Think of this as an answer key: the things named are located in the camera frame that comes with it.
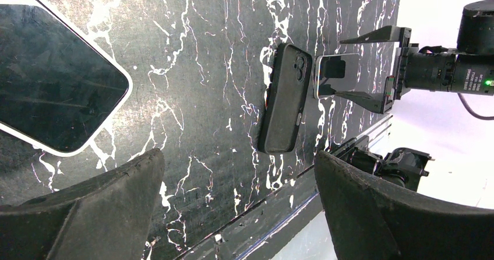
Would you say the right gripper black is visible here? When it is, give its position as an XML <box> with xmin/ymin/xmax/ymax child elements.
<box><xmin>335</xmin><ymin>26</ymin><xmax>493</xmax><ymax>114</ymax></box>

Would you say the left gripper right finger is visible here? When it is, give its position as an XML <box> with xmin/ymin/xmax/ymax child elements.
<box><xmin>314</xmin><ymin>152</ymin><xmax>493</xmax><ymax>259</ymax></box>

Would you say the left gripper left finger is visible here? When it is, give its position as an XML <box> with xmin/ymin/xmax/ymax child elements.
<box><xmin>1</xmin><ymin>149</ymin><xmax>165</xmax><ymax>259</ymax></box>

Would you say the smartphone with silver edge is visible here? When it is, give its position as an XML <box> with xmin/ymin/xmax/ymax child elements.
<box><xmin>313</xmin><ymin>53</ymin><xmax>359</xmax><ymax>99</ymax></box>

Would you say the black phone case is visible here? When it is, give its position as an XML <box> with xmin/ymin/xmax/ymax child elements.
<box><xmin>258</xmin><ymin>43</ymin><xmax>313</xmax><ymax>154</ymax></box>

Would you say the black smartphone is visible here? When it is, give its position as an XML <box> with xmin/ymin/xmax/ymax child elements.
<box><xmin>0</xmin><ymin>3</ymin><xmax>130</xmax><ymax>153</ymax></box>

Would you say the beige phone case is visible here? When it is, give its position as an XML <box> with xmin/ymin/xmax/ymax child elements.
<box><xmin>0</xmin><ymin>0</ymin><xmax>134</xmax><ymax>158</ymax></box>

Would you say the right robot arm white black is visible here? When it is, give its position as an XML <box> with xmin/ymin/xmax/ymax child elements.
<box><xmin>329</xmin><ymin>0</ymin><xmax>493</xmax><ymax>114</ymax></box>

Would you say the aluminium front rail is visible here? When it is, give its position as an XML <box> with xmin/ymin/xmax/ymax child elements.
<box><xmin>362</xmin><ymin>114</ymin><xmax>393</xmax><ymax>148</ymax></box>

